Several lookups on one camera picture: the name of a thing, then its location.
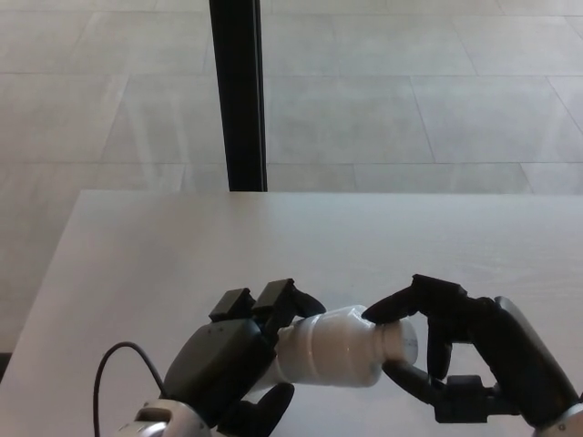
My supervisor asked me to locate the white plastic bottle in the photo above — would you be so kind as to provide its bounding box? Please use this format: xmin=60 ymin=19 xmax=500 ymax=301
xmin=261 ymin=303 xmax=402 ymax=391

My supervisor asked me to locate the black vertical window post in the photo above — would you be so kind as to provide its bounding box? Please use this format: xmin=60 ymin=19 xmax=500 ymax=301
xmin=208 ymin=0 xmax=268 ymax=192

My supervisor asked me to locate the white bottle cap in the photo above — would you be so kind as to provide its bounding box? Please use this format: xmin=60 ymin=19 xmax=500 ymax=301
xmin=381 ymin=320 xmax=420 ymax=366

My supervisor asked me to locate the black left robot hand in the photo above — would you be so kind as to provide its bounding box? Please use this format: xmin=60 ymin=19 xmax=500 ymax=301
xmin=162 ymin=277 xmax=327 ymax=437

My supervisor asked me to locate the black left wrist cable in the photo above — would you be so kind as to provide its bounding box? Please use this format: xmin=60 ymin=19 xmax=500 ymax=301
xmin=92 ymin=341 xmax=168 ymax=437

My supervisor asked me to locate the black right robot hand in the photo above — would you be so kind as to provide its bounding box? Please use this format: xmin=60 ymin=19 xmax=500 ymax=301
xmin=363 ymin=273 xmax=580 ymax=429

